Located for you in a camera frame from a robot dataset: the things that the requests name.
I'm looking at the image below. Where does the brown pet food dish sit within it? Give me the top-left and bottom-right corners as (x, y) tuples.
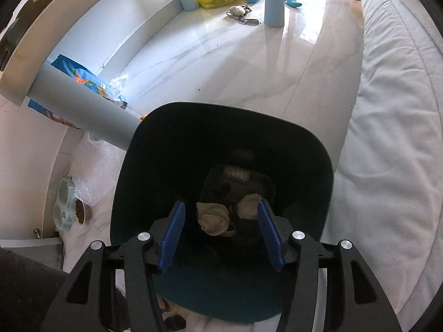
(74, 199), (93, 225)

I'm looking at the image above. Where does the dark teal waste bin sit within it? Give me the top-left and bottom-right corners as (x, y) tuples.
(110, 102), (334, 325)

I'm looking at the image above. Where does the bubble wrap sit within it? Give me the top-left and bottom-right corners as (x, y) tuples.
(69, 133), (120, 204)

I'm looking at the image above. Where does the grey plush keychain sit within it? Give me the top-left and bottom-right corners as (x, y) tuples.
(226, 3), (260, 26)

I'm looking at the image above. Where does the person's grey fleece clothing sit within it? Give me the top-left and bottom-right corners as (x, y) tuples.
(0, 247), (128, 332)

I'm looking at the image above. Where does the light blue table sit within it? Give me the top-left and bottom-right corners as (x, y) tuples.
(0, 0), (285, 153)

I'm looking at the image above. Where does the clear plastic wrap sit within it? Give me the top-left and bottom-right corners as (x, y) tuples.
(109, 72), (131, 95)

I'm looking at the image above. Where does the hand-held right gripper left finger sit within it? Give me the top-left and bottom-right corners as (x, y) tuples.
(42, 201), (186, 332)

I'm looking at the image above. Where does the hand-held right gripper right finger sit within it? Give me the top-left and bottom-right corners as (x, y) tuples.
(258, 199), (404, 332)

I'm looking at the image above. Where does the light blue pet bowl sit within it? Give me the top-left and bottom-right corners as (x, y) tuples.
(53, 177), (79, 230)

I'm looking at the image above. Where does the blue printed packet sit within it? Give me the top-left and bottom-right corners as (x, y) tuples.
(28, 54), (128, 130)

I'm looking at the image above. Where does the white wad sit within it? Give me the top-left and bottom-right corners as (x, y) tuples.
(196, 202), (231, 237)
(237, 194), (262, 220)

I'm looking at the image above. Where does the grey bed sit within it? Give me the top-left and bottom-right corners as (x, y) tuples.
(330, 0), (443, 322)

